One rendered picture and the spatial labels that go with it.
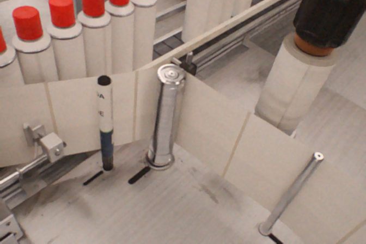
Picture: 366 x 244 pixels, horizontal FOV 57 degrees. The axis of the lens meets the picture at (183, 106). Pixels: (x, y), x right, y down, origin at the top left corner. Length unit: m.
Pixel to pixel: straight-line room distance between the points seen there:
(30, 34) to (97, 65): 0.14
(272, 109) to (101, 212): 0.32
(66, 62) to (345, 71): 0.71
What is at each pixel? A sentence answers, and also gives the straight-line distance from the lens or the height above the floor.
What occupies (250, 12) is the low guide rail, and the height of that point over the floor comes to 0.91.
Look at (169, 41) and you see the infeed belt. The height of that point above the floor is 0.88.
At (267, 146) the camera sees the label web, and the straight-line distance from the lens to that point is 0.42.
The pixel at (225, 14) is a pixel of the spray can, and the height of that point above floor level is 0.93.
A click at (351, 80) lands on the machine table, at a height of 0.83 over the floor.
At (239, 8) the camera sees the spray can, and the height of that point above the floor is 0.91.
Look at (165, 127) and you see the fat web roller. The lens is 0.46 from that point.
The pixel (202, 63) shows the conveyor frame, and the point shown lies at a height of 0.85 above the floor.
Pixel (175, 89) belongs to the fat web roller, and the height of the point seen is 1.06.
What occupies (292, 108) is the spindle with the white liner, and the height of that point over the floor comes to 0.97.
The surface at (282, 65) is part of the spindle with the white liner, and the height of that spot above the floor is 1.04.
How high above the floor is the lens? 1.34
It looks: 46 degrees down
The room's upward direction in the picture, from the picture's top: 11 degrees clockwise
